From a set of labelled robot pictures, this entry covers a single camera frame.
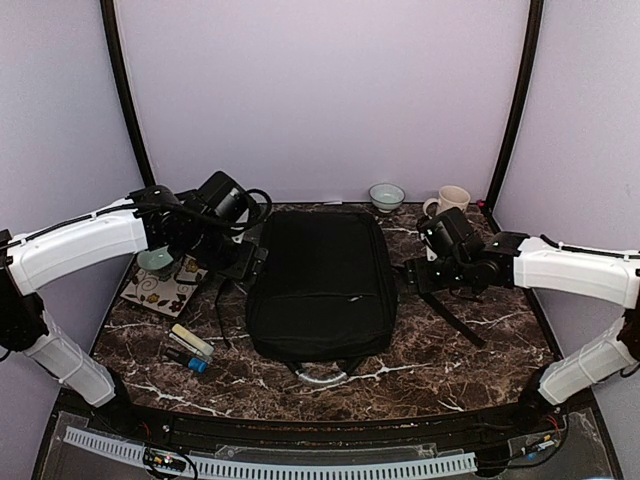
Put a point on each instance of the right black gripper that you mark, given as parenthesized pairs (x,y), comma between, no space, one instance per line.
(417,278)

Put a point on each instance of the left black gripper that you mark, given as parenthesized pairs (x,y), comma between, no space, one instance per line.
(247,268)

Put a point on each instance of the black student backpack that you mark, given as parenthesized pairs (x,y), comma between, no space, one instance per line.
(325,298)

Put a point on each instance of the cream eraser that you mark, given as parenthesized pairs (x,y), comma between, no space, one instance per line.
(192,339)

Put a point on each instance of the black blue marker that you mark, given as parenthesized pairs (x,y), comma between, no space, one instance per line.
(192,363)

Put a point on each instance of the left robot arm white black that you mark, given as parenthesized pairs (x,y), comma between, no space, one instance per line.
(203,224)

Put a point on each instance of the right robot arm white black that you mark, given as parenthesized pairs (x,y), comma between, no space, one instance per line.
(518,260)

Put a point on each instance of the cream mug with print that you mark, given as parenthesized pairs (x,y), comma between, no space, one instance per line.
(448,197)

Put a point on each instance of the floral square coaster mat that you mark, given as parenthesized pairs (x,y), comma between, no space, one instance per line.
(168,294)

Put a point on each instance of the celadon green bowl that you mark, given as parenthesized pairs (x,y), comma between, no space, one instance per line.
(154,260)

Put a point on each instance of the small white blue bowl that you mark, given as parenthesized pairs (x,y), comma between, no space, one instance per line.
(386,197)

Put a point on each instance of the small circuit board right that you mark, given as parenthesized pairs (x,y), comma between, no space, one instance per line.
(541,444)

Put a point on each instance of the small circuit board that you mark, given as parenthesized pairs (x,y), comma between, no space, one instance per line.
(163,461)
(541,444)

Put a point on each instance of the small circuit board left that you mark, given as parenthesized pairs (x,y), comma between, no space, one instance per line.
(163,461)

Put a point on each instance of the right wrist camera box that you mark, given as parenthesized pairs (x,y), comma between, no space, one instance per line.
(450,230)

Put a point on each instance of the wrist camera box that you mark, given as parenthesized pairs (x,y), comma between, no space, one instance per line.
(450,230)
(223,197)

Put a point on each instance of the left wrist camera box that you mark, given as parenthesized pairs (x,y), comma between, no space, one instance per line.
(223,197)

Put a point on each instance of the black front rail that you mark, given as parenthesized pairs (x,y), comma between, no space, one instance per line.
(360,412)

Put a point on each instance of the white slotted cable duct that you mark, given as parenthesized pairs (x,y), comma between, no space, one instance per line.
(233,462)

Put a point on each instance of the right black frame post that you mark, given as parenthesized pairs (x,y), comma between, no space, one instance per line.
(521,89)

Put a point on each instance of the black frame post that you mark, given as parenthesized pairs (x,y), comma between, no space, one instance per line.
(121,80)
(521,89)

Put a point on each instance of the left black frame post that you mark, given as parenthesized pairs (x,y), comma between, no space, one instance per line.
(121,80)

